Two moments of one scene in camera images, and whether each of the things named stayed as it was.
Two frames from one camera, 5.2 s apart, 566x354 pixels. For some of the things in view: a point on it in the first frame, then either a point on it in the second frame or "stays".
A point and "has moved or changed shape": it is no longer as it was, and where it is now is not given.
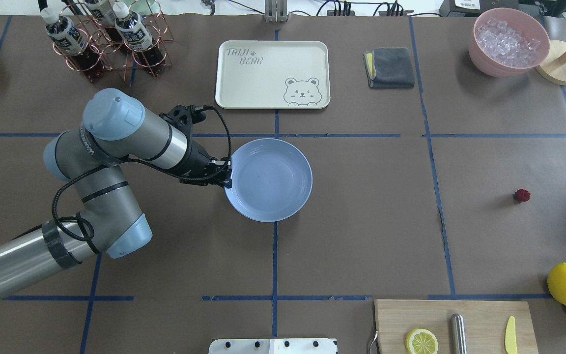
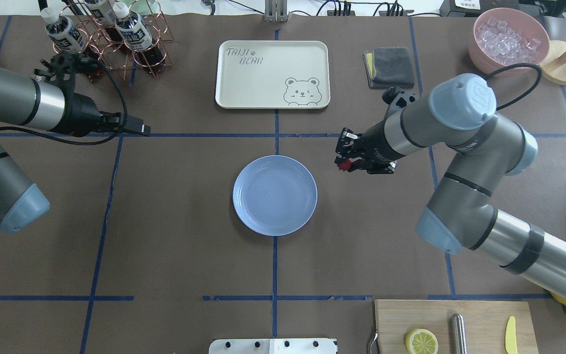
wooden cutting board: [486, 322] stays
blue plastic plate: [271, 180] has moved or changed shape
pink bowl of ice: [507, 43] stays
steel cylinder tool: [458, 339] stays
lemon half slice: [421, 341] stays
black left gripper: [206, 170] → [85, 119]
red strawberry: [522, 195] → [345, 164]
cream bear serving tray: [273, 74] stays
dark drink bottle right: [134, 30] stays
